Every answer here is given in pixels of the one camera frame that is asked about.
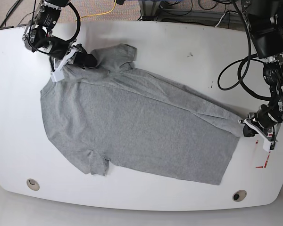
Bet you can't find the red tape rectangle marking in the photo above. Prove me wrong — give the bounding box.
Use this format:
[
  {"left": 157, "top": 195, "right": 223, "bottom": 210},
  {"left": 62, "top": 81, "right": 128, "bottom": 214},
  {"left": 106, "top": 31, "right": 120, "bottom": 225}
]
[{"left": 251, "top": 139, "right": 271, "bottom": 169}]

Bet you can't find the black floor cable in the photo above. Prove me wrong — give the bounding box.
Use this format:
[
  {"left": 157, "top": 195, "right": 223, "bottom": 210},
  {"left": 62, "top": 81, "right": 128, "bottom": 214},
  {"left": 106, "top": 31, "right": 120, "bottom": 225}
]
[{"left": 0, "top": 0, "right": 36, "bottom": 29}]

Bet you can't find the aluminium frame rail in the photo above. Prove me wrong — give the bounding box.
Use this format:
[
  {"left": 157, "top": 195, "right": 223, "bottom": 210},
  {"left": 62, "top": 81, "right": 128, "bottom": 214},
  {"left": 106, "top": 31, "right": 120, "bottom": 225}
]
[{"left": 137, "top": 0, "right": 241, "bottom": 27}]

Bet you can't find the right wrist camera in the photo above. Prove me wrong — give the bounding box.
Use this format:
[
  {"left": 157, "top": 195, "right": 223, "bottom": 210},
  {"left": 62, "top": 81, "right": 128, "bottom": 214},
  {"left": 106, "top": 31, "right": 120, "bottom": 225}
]
[{"left": 50, "top": 70, "right": 65, "bottom": 82}]

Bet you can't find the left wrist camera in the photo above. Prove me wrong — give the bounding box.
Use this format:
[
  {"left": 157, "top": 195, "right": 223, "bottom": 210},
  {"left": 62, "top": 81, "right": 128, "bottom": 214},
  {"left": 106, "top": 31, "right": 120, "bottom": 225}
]
[{"left": 263, "top": 139, "right": 276, "bottom": 152}]

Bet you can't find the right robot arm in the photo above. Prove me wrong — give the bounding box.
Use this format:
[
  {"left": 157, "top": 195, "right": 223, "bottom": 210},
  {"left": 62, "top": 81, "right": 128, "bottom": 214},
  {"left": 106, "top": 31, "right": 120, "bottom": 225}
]
[{"left": 22, "top": 0, "right": 98, "bottom": 73}]

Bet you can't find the grey t-shirt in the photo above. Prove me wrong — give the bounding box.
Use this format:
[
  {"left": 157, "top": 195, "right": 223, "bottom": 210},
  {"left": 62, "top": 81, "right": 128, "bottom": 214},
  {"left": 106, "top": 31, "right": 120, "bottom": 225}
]
[{"left": 40, "top": 44, "right": 242, "bottom": 185}]

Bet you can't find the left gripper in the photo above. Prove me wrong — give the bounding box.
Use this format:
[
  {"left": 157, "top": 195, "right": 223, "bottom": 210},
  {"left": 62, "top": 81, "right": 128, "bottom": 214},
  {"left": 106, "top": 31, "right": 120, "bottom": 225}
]
[{"left": 238, "top": 105, "right": 283, "bottom": 142}]

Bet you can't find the white cable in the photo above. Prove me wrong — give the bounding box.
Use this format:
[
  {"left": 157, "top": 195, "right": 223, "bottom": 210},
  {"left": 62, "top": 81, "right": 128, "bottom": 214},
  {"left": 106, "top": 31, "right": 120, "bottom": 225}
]
[{"left": 214, "top": 11, "right": 239, "bottom": 28}]

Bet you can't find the left table cable grommet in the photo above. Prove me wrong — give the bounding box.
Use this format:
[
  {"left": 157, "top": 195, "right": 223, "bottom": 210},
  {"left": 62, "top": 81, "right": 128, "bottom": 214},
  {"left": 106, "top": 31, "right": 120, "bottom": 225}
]
[{"left": 26, "top": 178, "right": 40, "bottom": 191}]

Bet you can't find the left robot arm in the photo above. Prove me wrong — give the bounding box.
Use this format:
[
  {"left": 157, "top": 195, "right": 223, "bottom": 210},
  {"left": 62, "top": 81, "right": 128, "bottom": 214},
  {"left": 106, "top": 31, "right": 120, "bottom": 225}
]
[{"left": 219, "top": 0, "right": 283, "bottom": 146}]

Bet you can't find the right table cable grommet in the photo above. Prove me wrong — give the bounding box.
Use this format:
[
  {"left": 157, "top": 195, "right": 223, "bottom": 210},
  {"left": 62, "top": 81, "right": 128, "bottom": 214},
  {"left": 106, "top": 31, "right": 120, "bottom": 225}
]
[{"left": 233, "top": 190, "right": 247, "bottom": 202}]

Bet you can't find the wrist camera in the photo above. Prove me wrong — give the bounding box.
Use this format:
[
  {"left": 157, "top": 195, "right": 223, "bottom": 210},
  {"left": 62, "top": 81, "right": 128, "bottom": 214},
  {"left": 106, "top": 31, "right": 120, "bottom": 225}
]
[
  {"left": 263, "top": 139, "right": 276, "bottom": 152},
  {"left": 50, "top": 70, "right": 65, "bottom": 82}
]

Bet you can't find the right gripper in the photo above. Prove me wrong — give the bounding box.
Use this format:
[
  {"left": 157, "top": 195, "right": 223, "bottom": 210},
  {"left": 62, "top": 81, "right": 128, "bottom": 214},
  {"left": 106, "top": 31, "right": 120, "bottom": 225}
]
[{"left": 49, "top": 44, "right": 98, "bottom": 73}]

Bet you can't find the table cable grommet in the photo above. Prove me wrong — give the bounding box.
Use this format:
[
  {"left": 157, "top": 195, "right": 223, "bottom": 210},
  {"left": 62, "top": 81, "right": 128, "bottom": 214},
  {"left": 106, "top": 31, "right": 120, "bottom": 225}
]
[
  {"left": 233, "top": 190, "right": 247, "bottom": 202},
  {"left": 26, "top": 178, "right": 40, "bottom": 191}
]

